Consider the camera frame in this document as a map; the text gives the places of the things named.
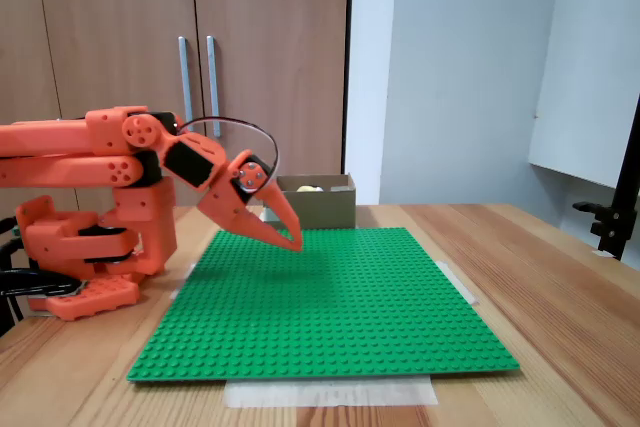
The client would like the brown cardboard box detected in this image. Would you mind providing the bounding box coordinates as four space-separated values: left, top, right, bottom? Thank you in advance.
259 173 357 231

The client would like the narrow masking tape strip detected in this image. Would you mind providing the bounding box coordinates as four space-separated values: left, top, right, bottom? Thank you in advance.
434 259 480 306
168 261 197 299

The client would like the green studded baseplate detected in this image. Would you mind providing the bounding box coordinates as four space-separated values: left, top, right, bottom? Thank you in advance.
125 226 521 384

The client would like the wide masking tape strip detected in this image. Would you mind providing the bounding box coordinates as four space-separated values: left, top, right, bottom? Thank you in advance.
223 377 440 409

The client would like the wooden cabinet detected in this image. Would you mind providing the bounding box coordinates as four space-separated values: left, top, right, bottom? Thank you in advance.
0 0 351 208

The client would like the black table clamp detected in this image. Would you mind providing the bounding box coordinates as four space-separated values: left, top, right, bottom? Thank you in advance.
0 269 85 299

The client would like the gripper servo cable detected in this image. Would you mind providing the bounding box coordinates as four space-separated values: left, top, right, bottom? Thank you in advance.
177 116 279 183

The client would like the silver cabinet handle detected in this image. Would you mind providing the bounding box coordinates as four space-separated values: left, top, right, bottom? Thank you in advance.
206 35 223 138
178 36 196 122

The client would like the black cable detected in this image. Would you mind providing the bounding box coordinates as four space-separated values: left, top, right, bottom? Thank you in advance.
0 239 25 338

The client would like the white wall panel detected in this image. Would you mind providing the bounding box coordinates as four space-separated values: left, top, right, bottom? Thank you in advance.
527 0 640 191

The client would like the black camera stand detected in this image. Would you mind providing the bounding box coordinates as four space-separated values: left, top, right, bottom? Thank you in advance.
572 94 640 262

